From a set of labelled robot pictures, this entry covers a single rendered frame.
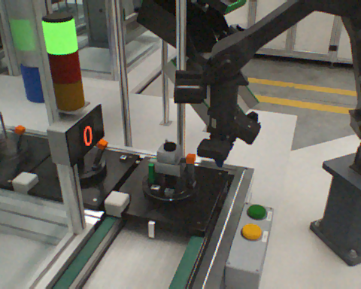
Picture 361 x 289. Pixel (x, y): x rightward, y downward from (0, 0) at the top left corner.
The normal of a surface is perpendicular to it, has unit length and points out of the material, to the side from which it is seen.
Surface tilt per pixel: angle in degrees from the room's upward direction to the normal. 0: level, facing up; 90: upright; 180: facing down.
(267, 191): 0
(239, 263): 0
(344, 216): 90
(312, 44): 90
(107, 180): 0
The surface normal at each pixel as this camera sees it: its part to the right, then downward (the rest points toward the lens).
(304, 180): 0.00, -0.86
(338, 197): -0.91, 0.21
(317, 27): -0.36, 0.47
